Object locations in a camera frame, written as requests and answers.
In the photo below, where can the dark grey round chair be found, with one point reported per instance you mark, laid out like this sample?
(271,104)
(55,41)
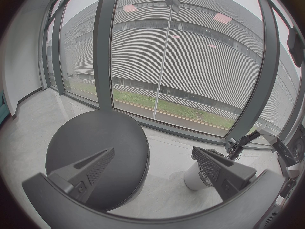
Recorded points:
(95,132)

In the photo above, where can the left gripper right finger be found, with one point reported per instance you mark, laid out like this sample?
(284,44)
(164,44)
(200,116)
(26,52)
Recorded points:
(214,167)

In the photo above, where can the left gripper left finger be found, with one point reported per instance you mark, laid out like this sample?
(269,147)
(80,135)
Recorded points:
(95,168)

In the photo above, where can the white trash bin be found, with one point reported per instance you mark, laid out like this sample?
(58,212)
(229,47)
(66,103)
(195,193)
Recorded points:
(193,179)

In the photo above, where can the blue-green curtain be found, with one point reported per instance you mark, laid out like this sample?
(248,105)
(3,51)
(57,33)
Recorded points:
(2,108)

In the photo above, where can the window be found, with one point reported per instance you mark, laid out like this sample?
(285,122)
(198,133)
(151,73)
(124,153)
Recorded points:
(104,56)

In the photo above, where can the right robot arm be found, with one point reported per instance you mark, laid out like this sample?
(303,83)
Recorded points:
(282,149)

